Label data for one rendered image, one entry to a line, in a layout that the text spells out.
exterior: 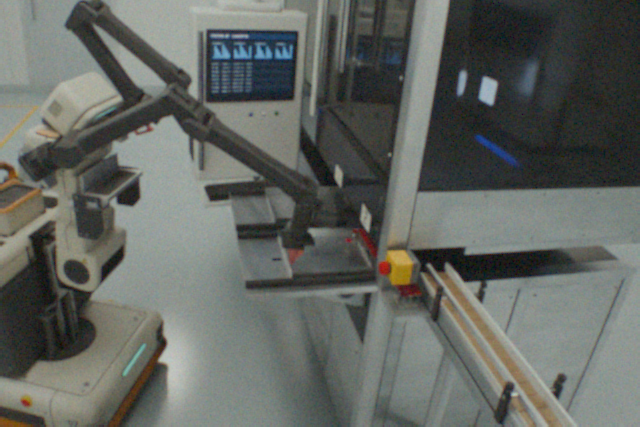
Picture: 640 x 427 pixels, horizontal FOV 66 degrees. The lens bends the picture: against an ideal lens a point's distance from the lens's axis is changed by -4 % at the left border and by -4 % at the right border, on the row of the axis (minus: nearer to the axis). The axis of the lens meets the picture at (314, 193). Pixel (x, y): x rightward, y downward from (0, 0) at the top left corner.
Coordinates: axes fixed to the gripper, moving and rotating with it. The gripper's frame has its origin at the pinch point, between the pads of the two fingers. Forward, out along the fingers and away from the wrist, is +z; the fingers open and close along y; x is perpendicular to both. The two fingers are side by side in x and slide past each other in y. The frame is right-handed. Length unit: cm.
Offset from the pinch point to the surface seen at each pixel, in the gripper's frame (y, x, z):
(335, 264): 15.3, 1.8, 0.8
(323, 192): 23, 54, -1
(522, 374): 45, -56, -8
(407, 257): 27.3, -18.6, -16.0
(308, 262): 6.9, 3.8, 2.0
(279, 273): -3.1, -1.2, 3.8
